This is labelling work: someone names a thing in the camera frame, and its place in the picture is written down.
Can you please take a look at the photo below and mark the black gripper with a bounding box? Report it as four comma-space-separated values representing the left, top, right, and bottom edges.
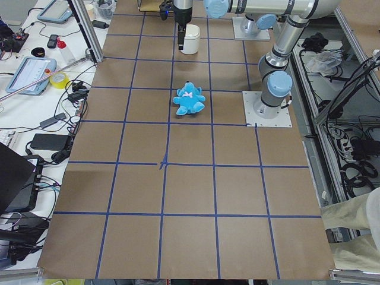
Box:
173, 0, 192, 50

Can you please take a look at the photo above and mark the white trash can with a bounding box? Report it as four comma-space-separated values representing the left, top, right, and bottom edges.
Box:
180, 24, 201, 55

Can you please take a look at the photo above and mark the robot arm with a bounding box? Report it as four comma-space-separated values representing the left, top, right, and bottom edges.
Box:
204, 0, 340, 119
240, 13, 276, 34

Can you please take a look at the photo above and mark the blue teddy bear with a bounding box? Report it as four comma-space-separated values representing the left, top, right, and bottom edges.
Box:
173, 81, 205, 116

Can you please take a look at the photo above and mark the red cap spray bottle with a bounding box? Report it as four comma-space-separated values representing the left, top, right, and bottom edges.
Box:
57, 37, 75, 65

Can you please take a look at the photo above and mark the blue teach pendant far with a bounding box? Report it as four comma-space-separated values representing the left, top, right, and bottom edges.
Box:
37, 0, 72, 24

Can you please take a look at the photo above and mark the blue teach pendant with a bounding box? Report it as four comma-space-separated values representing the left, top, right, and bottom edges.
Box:
37, 0, 72, 24
5, 56, 56, 93

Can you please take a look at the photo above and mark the black remote phone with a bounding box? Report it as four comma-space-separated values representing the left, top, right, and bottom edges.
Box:
47, 34, 58, 49

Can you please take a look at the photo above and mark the yellow tape roll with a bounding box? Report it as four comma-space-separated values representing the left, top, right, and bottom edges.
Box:
49, 72, 69, 90

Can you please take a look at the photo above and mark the blue teach pendant near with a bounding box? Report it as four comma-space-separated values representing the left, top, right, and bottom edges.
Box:
5, 56, 56, 93

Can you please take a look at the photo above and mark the black power adapter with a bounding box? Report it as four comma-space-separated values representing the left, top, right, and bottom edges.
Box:
30, 134, 69, 151

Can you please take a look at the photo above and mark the black laptop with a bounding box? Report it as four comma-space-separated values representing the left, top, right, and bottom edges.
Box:
1, 144, 43, 214

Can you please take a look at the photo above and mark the person in beige clothes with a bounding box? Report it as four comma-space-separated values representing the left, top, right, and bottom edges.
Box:
320, 188, 380, 272

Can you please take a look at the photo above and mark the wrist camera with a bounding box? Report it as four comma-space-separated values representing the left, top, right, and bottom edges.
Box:
159, 0, 173, 21

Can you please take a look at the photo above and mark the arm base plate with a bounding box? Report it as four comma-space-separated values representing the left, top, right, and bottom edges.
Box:
232, 16, 273, 41
242, 91, 292, 128

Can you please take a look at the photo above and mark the aluminium frame post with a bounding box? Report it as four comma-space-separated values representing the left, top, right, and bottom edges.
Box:
68, 0, 103, 63

